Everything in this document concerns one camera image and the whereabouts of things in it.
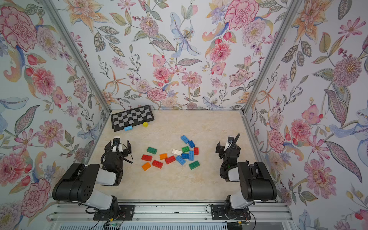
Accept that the small green lego brick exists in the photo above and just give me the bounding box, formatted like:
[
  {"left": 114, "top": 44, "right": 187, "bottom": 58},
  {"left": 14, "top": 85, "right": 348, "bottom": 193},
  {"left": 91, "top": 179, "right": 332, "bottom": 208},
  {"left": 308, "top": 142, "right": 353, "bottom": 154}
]
[{"left": 182, "top": 146, "right": 190, "bottom": 153}]

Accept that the white lego brick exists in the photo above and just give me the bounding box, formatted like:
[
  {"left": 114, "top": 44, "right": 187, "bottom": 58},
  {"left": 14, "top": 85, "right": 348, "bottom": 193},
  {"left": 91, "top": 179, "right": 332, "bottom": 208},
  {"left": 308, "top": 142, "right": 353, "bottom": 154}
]
[{"left": 172, "top": 149, "right": 183, "bottom": 156}]

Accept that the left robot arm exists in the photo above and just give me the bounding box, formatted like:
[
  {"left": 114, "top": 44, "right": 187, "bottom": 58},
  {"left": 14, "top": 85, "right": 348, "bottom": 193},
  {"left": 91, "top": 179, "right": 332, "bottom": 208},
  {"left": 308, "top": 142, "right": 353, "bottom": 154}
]
[{"left": 52, "top": 137, "right": 134, "bottom": 221}]

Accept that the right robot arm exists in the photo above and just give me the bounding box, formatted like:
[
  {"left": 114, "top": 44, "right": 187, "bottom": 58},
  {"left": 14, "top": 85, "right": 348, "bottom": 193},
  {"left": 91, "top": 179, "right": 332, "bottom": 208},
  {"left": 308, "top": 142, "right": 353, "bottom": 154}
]
[{"left": 211, "top": 134, "right": 277, "bottom": 220}]

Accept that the green lego brick left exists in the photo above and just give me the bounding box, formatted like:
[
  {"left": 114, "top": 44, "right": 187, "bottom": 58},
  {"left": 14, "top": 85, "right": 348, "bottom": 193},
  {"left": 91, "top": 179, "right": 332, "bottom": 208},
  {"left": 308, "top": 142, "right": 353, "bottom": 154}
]
[{"left": 147, "top": 147, "right": 157, "bottom": 155}]

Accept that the red lego brick left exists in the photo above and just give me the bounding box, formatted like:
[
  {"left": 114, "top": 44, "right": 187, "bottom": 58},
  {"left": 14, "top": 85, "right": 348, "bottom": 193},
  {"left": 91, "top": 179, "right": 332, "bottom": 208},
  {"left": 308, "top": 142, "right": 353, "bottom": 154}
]
[{"left": 141, "top": 154, "right": 153, "bottom": 162}]

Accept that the orange lego brick lower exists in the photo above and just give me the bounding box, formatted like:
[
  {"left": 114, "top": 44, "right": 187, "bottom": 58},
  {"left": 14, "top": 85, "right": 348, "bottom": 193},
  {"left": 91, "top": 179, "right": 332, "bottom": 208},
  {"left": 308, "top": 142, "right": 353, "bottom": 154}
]
[{"left": 142, "top": 162, "right": 151, "bottom": 171}]

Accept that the small blue lego brick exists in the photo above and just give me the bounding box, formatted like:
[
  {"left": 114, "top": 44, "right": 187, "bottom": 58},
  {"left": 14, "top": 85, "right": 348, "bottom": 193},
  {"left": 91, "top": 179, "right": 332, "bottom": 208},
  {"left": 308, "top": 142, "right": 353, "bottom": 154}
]
[{"left": 188, "top": 140, "right": 195, "bottom": 148}]

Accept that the green lego brick lower right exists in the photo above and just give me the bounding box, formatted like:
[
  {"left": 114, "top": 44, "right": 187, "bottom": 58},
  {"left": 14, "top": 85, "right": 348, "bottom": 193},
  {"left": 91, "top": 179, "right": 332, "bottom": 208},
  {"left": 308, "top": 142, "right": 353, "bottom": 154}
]
[{"left": 189, "top": 161, "right": 200, "bottom": 170}]

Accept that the light blue lego brick upright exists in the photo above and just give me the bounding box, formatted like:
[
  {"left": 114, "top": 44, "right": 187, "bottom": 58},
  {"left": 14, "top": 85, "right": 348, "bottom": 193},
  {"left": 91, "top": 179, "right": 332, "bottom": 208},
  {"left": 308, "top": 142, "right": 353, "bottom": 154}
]
[{"left": 188, "top": 150, "right": 194, "bottom": 161}]

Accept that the red lego brick lower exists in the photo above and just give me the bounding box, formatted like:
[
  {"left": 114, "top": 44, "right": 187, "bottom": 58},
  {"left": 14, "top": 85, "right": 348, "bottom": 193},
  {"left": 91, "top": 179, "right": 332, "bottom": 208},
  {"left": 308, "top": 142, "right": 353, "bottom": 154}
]
[{"left": 152, "top": 160, "right": 163, "bottom": 169}]

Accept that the small orange lego brick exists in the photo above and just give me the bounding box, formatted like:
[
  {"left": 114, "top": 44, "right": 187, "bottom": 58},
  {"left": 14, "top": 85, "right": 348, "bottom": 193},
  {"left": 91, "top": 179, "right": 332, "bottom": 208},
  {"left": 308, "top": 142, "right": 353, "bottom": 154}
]
[{"left": 160, "top": 153, "right": 168, "bottom": 160}]

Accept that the long blue lego brick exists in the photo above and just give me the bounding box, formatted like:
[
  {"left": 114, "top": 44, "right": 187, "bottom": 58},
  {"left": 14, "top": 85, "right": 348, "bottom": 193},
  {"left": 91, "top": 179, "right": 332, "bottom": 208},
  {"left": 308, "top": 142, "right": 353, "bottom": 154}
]
[{"left": 181, "top": 135, "right": 189, "bottom": 144}]

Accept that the blue lego brick tilted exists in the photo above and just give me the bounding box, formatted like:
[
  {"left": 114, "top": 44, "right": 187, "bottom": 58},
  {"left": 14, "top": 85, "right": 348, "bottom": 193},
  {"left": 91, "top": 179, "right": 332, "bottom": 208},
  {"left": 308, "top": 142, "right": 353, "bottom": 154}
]
[{"left": 175, "top": 156, "right": 186, "bottom": 165}]

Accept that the red lego brick middle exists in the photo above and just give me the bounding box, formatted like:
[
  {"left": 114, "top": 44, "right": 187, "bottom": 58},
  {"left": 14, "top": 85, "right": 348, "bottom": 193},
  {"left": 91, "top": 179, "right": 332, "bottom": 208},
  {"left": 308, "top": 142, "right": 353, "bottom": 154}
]
[{"left": 165, "top": 156, "right": 176, "bottom": 164}]

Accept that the light blue cylinder block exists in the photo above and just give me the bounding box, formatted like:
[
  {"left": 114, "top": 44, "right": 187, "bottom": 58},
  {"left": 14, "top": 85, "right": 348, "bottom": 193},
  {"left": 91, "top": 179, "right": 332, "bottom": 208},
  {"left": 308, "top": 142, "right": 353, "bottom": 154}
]
[{"left": 124, "top": 126, "right": 133, "bottom": 131}]

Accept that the black grey chessboard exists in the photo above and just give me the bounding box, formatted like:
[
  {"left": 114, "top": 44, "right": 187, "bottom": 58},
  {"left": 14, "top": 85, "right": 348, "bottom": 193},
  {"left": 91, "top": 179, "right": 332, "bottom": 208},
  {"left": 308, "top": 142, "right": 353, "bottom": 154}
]
[{"left": 111, "top": 105, "right": 155, "bottom": 132}]

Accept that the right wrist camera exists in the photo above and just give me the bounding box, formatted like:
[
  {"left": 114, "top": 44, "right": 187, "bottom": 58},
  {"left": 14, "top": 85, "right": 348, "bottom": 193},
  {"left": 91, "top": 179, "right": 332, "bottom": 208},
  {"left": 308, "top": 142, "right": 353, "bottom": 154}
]
[{"left": 224, "top": 136, "right": 234, "bottom": 150}]

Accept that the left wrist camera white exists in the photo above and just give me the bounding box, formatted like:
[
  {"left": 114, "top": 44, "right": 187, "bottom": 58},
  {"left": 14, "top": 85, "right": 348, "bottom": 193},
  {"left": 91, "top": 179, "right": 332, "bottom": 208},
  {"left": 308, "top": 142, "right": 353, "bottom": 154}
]
[{"left": 112, "top": 137, "right": 123, "bottom": 153}]

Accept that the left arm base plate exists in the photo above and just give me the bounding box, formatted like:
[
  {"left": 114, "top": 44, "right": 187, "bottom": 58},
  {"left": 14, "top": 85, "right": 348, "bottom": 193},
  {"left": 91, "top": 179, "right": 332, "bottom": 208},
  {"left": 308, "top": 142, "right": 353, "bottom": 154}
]
[{"left": 93, "top": 205, "right": 135, "bottom": 221}]

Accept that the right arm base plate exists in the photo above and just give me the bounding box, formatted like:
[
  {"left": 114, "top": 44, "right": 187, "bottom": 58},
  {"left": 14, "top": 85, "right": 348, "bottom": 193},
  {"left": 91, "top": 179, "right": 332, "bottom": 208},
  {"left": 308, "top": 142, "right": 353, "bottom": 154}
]
[{"left": 209, "top": 204, "right": 252, "bottom": 220}]

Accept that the aluminium rail frame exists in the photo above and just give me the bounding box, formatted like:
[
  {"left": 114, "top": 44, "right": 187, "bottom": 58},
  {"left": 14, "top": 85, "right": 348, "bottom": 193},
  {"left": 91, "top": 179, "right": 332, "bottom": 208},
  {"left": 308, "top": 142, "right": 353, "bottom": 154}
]
[{"left": 47, "top": 200, "right": 296, "bottom": 230}]

